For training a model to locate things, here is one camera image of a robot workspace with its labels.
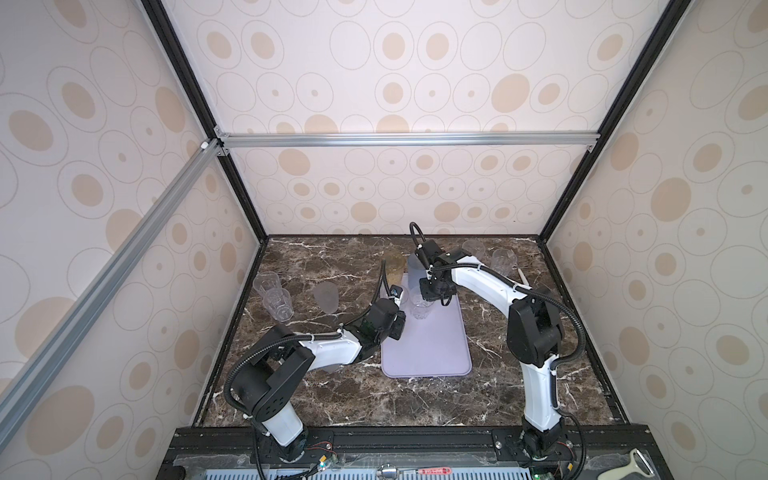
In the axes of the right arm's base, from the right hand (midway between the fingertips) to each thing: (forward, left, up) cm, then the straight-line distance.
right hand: (432, 294), depth 95 cm
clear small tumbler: (-8, +9, +11) cm, 17 cm away
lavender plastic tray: (-16, 0, -5) cm, 16 cm away
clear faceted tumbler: (0, +4, -6) cm, 7 cm away
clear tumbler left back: (+8, +56, -2) cm, 57 cm away
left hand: (-6, +8, +2) cm, 11 cm away
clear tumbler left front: (0, +51, -4) cm, 51 cm away
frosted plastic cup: (+1, +34, -1) cm, 34 cm away
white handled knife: (+10, -34, -6) cm, 36 cm away
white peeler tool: (-45, -46, -7) cm, 65 cm away
